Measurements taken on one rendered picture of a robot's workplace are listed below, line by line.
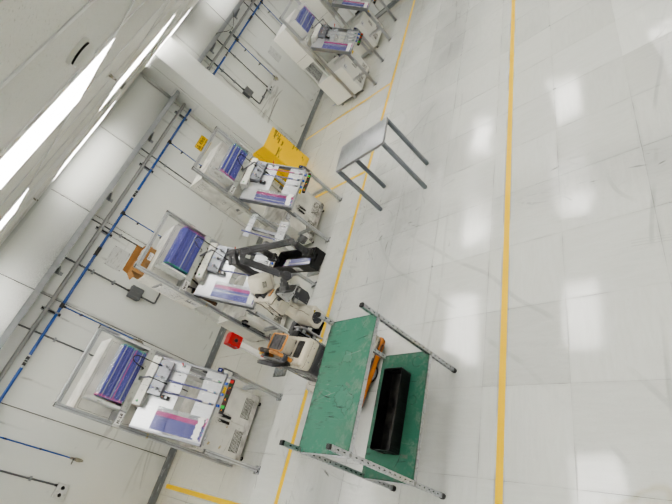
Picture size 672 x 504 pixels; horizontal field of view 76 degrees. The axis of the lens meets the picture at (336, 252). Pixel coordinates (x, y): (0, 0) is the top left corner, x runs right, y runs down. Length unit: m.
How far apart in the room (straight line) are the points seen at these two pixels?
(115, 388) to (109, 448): 1.71
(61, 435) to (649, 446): 5.53
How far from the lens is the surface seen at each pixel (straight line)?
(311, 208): 6.28
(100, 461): 6.29
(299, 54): 8.50
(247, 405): 5.14
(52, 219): 6.44
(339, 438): 2.72
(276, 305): 3.53
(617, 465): 2.97
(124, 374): 4.72
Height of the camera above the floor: 2.78
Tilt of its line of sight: 30 degrees down
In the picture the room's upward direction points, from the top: 52 degrees counter-clockwise
